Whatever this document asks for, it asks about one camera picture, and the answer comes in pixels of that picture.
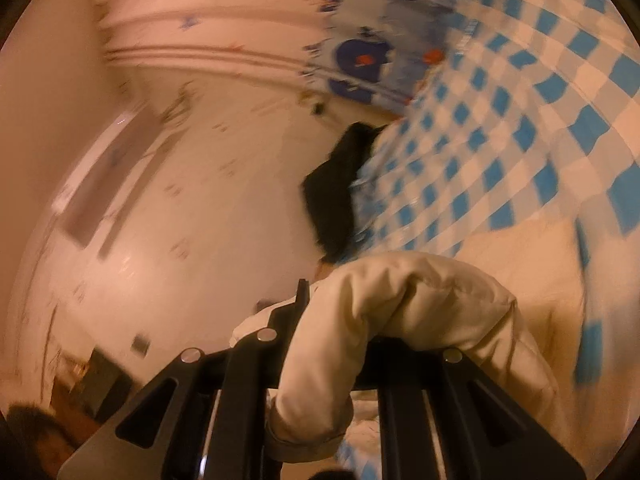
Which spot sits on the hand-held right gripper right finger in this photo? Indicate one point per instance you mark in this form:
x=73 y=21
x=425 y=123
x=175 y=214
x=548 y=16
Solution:
x=400 y=410

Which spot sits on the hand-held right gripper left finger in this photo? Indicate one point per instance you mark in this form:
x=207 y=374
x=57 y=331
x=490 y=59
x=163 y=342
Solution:
x=250 y=385

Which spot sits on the white quilted jacket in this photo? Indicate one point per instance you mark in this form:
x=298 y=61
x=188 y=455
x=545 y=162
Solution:
x=400 y=300

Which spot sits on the dark furniture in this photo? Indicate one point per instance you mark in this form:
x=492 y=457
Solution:
x=100 y=385

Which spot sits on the black garment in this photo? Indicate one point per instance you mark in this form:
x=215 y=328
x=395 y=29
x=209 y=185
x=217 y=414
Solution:
x=335 y=195

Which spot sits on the person's head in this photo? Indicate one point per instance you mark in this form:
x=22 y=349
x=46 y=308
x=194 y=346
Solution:
x=40 y=440

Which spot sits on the blue checkered bed sheet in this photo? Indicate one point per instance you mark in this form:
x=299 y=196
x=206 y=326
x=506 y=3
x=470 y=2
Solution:
x=500 y=135

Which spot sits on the whale print curtain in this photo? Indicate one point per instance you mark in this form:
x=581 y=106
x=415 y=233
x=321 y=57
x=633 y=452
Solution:
x=370 y=50

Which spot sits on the white wall air conditioner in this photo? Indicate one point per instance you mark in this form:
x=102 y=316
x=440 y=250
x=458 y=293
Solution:
x=105 y=180

